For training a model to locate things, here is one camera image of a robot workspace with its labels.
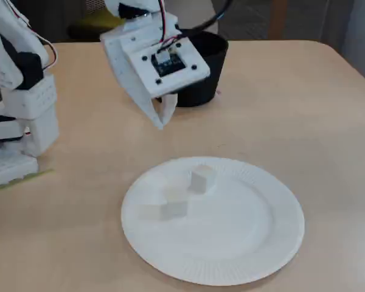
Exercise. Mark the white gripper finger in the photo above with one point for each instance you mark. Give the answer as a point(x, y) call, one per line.
point(130, 82)
point(171, 106)

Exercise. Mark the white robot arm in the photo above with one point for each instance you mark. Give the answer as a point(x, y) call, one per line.
point(39, 121)

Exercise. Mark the black pot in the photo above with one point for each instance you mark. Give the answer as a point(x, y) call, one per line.
point(213, 67)

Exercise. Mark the white paper plate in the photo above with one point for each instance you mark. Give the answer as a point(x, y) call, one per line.
point(231, 228)

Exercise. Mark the yellow green cushion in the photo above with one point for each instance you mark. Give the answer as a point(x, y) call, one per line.
point(91, 25)

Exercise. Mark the white studded base block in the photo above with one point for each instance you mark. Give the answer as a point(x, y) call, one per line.
point(9, 170)

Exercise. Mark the green base plate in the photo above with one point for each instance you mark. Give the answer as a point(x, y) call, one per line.
point(33, 179)

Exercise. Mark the wooden post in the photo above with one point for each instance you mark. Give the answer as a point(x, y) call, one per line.
point(278, 18)

